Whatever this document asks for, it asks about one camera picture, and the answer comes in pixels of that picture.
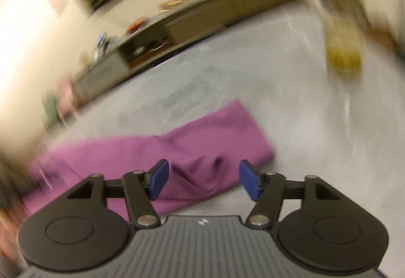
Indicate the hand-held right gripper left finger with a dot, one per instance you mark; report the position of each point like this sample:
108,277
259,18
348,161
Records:
158,178

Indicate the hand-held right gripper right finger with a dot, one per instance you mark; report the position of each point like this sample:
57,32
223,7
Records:
250,179

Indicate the pink plastic chair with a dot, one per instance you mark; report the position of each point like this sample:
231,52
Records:
66,96

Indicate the glass vase with yellow contents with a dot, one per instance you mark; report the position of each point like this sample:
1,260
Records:
343,50

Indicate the purple pants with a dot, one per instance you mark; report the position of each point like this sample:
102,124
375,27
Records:
196,151

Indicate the long grey tv cabinet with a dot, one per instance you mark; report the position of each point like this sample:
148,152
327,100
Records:
177,31

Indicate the green plastic chair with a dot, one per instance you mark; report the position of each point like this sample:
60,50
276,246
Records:
49,113

